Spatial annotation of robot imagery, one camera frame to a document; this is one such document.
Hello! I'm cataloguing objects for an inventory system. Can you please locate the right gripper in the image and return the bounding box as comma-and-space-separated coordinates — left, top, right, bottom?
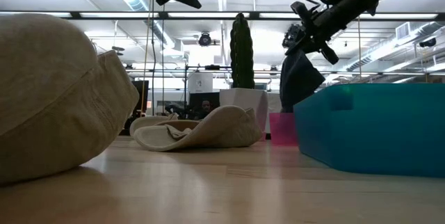
282, 0, 378, 65

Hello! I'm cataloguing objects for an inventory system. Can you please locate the blue denim cap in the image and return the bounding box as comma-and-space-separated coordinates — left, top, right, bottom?
280, 48, 327, 113

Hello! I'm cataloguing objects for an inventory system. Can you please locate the beige cap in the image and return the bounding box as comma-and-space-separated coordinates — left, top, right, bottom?
0, 13, 140, 185
133, 104, 264, 152
129, 113, 179, 138

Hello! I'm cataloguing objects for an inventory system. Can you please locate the black round ceiling lamp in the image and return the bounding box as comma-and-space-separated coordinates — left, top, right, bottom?
197, 31, 213, 48

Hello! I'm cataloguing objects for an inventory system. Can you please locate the green cactus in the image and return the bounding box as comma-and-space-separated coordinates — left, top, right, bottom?
229, 12, 256, 90

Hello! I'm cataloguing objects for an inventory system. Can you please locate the black overhead beam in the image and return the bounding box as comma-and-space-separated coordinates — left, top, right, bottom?
0, 10, 445, 22

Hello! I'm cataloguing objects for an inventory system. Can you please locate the red plastic tray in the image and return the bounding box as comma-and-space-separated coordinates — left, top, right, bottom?
268, 112, 300, 147

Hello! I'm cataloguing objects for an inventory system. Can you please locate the white sign board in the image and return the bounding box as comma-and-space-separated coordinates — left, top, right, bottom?
187, 72, 214, 95

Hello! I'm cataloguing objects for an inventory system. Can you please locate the person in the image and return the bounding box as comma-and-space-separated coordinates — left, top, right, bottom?
195, 99, 216, 120

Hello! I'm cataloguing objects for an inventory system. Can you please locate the teal plastic tray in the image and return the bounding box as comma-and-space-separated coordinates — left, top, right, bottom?
293, 83, 445, 179

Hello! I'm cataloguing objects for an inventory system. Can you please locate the black hanging cable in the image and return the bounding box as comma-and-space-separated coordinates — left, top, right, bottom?
150, 0, 158, 116

